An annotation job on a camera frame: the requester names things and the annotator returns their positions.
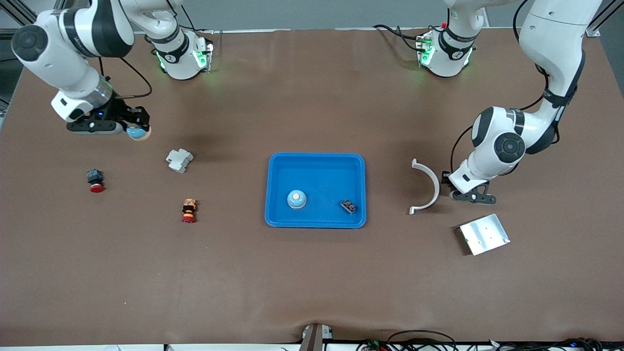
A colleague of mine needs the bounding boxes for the white circuit breaker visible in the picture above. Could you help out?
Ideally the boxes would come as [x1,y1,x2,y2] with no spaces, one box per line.
[166,148,195,175]

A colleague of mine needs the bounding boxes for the red pushbutton blue-black base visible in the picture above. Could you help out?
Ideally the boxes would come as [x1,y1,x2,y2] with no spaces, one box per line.
[86,169,105,194]

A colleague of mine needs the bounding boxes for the silver metal plate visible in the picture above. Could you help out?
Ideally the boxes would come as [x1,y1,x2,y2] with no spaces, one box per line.
[458,214,511,256]

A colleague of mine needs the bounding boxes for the blue plastic tray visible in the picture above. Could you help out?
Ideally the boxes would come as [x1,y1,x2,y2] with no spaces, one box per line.
[264,153,367,229]

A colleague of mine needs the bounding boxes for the brown table mat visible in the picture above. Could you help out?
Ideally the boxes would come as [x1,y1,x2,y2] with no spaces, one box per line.
[0,27,624,348]

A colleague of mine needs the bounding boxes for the white curved plastic bracket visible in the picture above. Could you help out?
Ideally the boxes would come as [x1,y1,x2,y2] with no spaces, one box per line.
[409,158,441,215]

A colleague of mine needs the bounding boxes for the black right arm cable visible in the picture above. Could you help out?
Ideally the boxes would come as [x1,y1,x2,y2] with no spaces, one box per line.
[100,56,153,99]

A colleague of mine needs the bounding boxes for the red button yellow ring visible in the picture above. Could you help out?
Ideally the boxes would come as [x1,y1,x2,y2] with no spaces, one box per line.
[181,198,198,224]

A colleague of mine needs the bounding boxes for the aluminium frame post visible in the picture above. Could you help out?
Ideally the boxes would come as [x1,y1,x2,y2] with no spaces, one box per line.
[585,0,624,37]
[0,0,30,30]

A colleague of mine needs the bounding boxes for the black base cables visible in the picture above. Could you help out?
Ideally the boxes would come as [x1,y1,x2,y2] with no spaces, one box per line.
[373,23,422,52]

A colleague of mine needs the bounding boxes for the black looped cable bundle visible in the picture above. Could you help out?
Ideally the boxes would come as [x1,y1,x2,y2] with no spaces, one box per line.
[356,330,459,351]

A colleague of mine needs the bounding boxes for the grey metal edge bracket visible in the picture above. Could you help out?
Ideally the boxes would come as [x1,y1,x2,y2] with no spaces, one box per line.
[298,324,333,351]

